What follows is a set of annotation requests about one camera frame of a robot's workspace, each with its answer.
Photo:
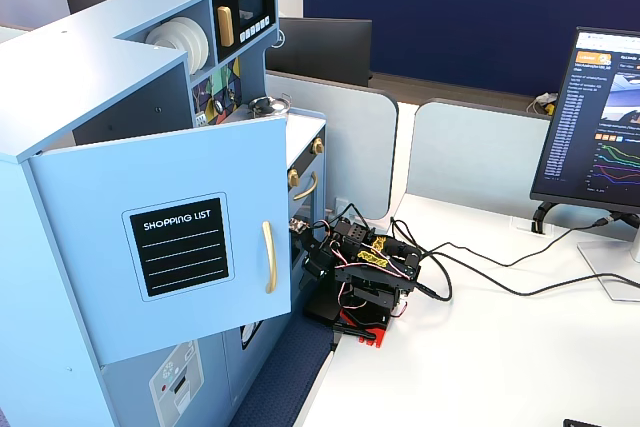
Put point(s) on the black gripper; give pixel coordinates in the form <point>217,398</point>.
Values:
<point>311,253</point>

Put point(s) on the toy oven door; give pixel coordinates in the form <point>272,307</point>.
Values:
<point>305,207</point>

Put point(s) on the gold oven knob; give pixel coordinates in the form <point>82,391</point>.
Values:
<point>293,178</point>
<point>317,145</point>

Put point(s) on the dark blue fabric panel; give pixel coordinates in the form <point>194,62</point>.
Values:
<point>280,377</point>

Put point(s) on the monitor with lit screen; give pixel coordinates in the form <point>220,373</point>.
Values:
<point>595,117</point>

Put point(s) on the light blue toy kitchen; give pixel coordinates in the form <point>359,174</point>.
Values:
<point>90,67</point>

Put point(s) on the white and yellow object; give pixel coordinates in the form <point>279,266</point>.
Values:
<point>545,103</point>

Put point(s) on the red table clamp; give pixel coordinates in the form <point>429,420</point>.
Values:
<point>372,329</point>

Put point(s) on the black flat object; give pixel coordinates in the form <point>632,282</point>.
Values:
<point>600,423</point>

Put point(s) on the black box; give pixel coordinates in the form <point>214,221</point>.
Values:
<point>322,311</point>

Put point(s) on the colourful kitchen backsplash panel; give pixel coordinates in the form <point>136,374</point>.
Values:
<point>220,92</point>

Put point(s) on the silver monitor stand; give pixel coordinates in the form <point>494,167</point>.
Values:
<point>610,267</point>

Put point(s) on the blue shopping list cabinet door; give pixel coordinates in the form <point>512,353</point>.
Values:
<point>100,177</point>

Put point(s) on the white plates stack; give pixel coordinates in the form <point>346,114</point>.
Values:
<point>170,39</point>

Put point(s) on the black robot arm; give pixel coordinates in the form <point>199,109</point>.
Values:
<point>375,267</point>

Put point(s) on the grey desk divider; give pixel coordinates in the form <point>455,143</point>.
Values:
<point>475,157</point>
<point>350,147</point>

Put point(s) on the white toy plate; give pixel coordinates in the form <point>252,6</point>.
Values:
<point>197,34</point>
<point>202,29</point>

